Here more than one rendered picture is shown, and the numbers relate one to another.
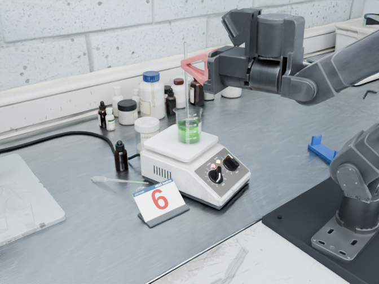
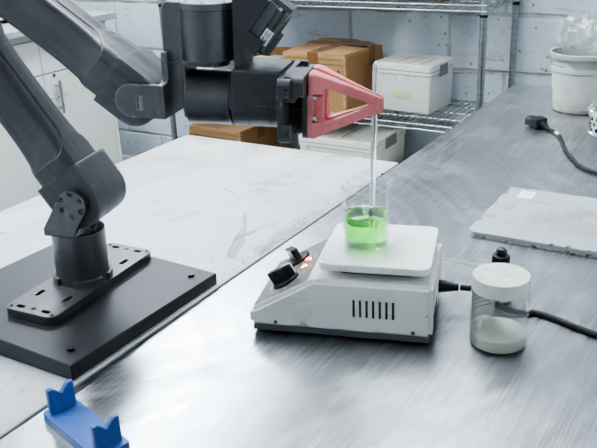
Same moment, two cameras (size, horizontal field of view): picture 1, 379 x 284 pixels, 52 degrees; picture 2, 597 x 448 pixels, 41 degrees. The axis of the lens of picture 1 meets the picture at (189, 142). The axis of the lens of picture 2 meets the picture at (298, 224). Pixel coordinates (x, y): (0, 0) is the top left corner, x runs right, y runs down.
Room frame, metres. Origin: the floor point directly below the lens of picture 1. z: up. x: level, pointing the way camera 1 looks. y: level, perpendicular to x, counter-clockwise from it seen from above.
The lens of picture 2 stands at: (1.45, -0.35, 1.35)
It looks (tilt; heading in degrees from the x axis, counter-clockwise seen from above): 22 degrees down; 160
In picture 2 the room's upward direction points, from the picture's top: 3 degrees counter-clockwise
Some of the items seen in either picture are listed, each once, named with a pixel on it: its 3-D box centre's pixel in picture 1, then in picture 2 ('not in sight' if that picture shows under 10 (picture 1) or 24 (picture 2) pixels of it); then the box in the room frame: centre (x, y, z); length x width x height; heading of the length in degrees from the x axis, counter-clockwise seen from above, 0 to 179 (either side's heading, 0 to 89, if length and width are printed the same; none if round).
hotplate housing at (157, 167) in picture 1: (191, 163); (358, 281); (0.71, 0.00, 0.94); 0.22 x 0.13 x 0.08; 55
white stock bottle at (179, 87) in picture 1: (179, 93); not in sight; (1.12, 0.03, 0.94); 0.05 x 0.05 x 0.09
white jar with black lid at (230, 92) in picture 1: (231, 84); not in sight; (1.22, -0.14, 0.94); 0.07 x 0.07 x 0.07
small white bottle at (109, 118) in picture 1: (109, 119); not in sight; (0.96, 0.21, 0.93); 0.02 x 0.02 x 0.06
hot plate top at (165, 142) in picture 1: (181, 141); (380, 247); (0.72, 0.02, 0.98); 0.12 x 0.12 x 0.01; 55
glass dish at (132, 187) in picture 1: (141, 190); not in sight; (0.65, 0.10, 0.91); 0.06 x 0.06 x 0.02
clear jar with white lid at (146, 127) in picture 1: (147, 136); (499, 308); (0.83, 0.10, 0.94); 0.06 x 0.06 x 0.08
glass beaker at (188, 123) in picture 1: (187, 124); (368, 214); (0.72, 0.00, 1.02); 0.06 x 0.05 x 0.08; 96
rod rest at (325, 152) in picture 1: (326, 149); (83, 419); (0.81, -0.33, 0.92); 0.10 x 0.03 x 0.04; 22
